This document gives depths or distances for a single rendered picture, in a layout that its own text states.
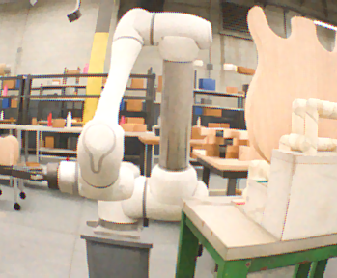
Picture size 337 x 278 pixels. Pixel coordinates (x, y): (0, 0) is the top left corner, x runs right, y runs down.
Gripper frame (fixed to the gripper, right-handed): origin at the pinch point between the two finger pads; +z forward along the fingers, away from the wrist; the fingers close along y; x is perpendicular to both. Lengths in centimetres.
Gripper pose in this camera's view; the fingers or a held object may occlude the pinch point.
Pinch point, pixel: (4, 169)
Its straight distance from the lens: 126.8
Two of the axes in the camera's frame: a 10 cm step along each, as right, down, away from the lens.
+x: 0.6, -10.0, -0.6
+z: -9.9, -0.5, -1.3
